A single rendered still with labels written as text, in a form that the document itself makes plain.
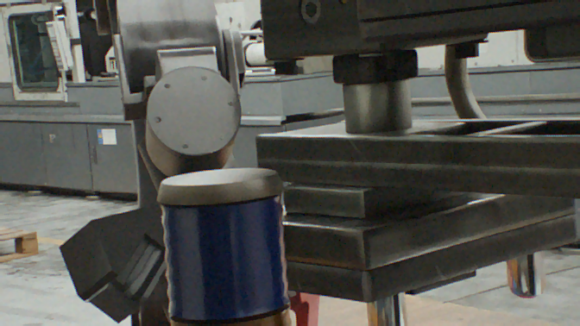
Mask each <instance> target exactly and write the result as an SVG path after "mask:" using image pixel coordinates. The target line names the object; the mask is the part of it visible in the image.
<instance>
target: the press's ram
mask: <svg viewBox="0 0 580 326"><path fill-rule="evenodd" d="M402 51H403V53H399V54H395V55H394V68H391V69H381V70H370V67H369V57H361V58H360V57H359V54H355V55H339V56H334V57H333V60H332V66H333V78H334V81H335V84H336V85H342V86H343V96H344V121H341V122H339V123H338V124H332V125H327V126H322V127H316V128H309V129H300V130H294V131H289V132H282V133H277V134H262V135H256V136H255V150H256V158H257V168H267V169H272V171H275V172H277V173H278V175H279V177H280V180H281V182H288V183H297V184H292V185H284V186H283V201H284V205H282V209H283V213H282V219H281V220H282V222H283V225H284V233H283V239H284V242H285V244H286V247H287V248H285V253H284V255H285V258H287V263H288V264H287V276H288V279H289V284H288V290H289V291H291V292H302V293H308V294H314V295H320V296H326V297H332V298H338V299H344V300H350V301H357V302H363V303H366V306H367V318H368V320H369V326H408V320H407V306H406V294H409V296H416V295H419V294H421V293H424V292H429V291H431V290H434V289H438V288H440V287H443V286H446V285H451V284H454V283H457V282H460V281H463V280H466V279H471V278H474V277H476V275H477V271H476V269H480V268H483V267H486V266H492V265H495V264H498V263H501V262H504V261H506V275H507V284H508V288H509V289H510V290H511V292H512V294H514V295H516V296H518V297H520V298H536V297H537V296H540V295H541V294H543V293H544V289H545V271H544V255H543V250H546V249H549V248H555V247H557V246H561V245H564V244H567V243H570V242H574V241H577V240H578V232H577V215H576V214H575V213H576V199H580V118H540V119H462V120H412V110H411V96H410V82H409V79H413V78H416V77H418V74H419V64H418V54H417V51H416V49H414V48H412V49H409V50H402Z"/></svg>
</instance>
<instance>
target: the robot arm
mask: <svg viewBox="0 0 580 326"><path fill-rule="evenodd" d="M108 4H109V12H108ZM94 9H95V13H96V18H97V27H98V34H99V35H101V34H110V24H109V14H110V23H111V33H112V45H113V49H114V54H115V59H116V61H117V76H119V85H120V93H121V103H122V108H121V111H122V112H123V120H124V121H125V122H127V121H131V127H132V136H133V144H134V145H135V156H136V173H137V184H138V209H137V210H130V211H125V212H121V213H117V214H114V215H108V216H106V217H101V218H98V219H92V220H90V221H89V222H88V223H87V224H85V225H84V227H83V228H82V229H80V230H79V231H77V232H76V233H75V234H74V235H72V237H71V238H69V239H68V240H67V241H65V242H64V243H62V244H61V245H60V247H59V249H60V252H61V255H62V257H63V261H64V262H65V265H66V269H67V271H68V274H69V276H71V278H70V279H72V282H73V285H74V288H75V290H76V292H77V294H78V297H79V298H80V299H81V300H83V301H84V302H85V301H86V300H87V299H88V300H89V301H88V302H89V303H90V304H92V305H93V306H96V307H97V308H98V309H99V310H101V311H102V312H103V313H104V314H106V316H108V317H109V318H110V319H112V320H113V321H114V322H116V323H121V322H122V321H124V319H126V318H127V317H129V316H130V326H171V322H170V319H169V316H168V314H169V313H168V310H169V306H170V299H169V296H168V294H167V290H168V281H167V276H166V272H167V263H166V261H165V257H164V256H165V250H166V247H165V245H164V241H163V234H164V228H163V225H162V223H161V218H162V210H161V205H160V202H158V201H157V197H158V193H159V189H160V184H161V183H162V181H163V180H165V179H168V178H171V177H174V176H179V175H183V174H188V173H194V172H207V171H216V170H228V168H239V166H238V165H237V164H236V162H235V159H234V157H233V155H232V153H231V152H232V149H233V145H234V142H235V139H236V133H238V130H239V127H240V124H241V119H242V107H241V103H240V98H241V88H243V84H244V80H245V76H246V72H247V69H246V62H245V56H244V49H243V43H242V38H241V35H240V31H239V30H238V29H234V30H231V29H230V28H221V25H220V21H219V17H218V13H217V9H216V6H214V3H213V1H212V0H107V1H106V0H94ZM288 292H289V295H290V302H291V307H290V310H293V311H294V314H295V319H296V326H318V307H319V295H314V294H308V293H302V292H291V291H288ZM139 313H140V318H139Z"/></svg>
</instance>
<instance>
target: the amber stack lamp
mask: <svg viewBox="0 0 580 326"><path fill-rule="evenodd" d="M290 307H291V302H289V303H288V304H286V305H283V306H282V307H280V308H278V309H275V310H271V311H267V312H263V313H262V314H259V315H254V316H249V317H237V318H226V319H212V320H192V319H185V318H179V317H175V316H173V315H171V314H168V316H169V319H170V322H171V326H292V318H291V316H290Z"/></svg>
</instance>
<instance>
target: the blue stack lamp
mask: <svg viewBox="0 0 580 326"><path fill-rule="evenodd" d="M160 205H161V210H162V218H161V223H162V225H163V228H164V234H163V241H164V245H165V247H166V250H165V256H164V257H165V261H166V263H167V272H166V276H167V281H168V290H167V294H168V296H169V299H170V306H169V310H168V313H169V314H171V315H173V316H175V317H179V318H185V319H192V320H212V319H226V318H237V317H249V316H254V315H259V314H262V313H263V312H267V311H271V310H275V309H278V308H280V307H282V306H283V305H286V304H288V303H289V302H290V295H289V292H288V284H289V279H288V276H287V264H288V263H287V258H285V255H284V253H285V248H287V247H286V244H285V242H284V239H283V233H284V225H283V222H282V220H281V219H282V213H283V209H282V206H281V192H279V193H276V195H274V196H271V197H265V198H260V199H255V200H249V201H244V202H236V203H228V204H205V205H175V204H164V203H160Z"/></svg>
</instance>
